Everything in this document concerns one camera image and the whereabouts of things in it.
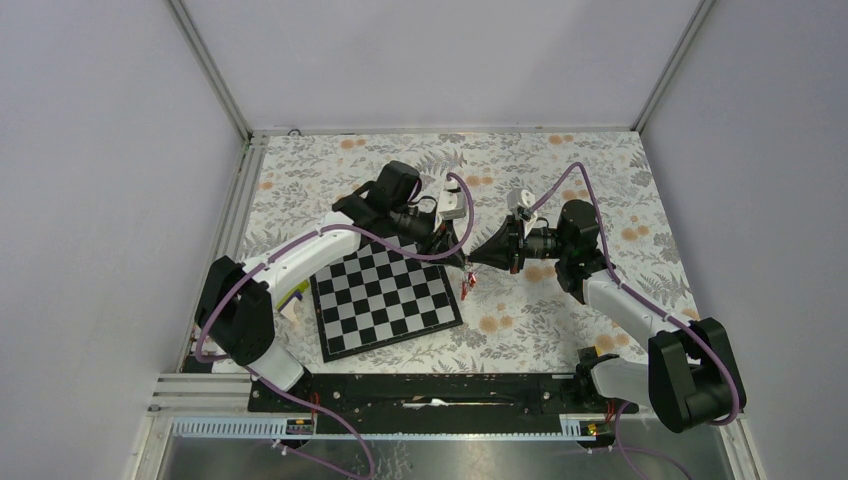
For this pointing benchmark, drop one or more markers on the grey slotted cable duct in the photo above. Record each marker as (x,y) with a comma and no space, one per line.
(557,427)

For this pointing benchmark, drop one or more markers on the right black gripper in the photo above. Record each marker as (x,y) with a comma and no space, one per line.
(506,249)

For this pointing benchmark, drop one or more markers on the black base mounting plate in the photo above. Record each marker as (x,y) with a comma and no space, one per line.
(491,397)

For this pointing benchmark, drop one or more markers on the floral patterned table mat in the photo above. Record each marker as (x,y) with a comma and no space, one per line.
(511,323)

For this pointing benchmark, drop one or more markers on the black white chessboard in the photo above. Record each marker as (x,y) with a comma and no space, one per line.
(376,297)

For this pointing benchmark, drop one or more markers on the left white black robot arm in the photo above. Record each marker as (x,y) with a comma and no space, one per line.
(238,301)

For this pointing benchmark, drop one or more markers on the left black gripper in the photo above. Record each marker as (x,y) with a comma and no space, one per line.
(445,240)

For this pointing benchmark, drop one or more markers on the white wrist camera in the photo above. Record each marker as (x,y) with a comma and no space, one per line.
(520,202)
(451,204)

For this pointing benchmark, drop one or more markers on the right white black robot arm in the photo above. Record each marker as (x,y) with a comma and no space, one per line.
(690,376)

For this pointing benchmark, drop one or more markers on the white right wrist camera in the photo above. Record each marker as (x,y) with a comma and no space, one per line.
(520,202)

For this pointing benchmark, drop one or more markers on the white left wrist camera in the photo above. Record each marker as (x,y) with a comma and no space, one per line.
(451,204)

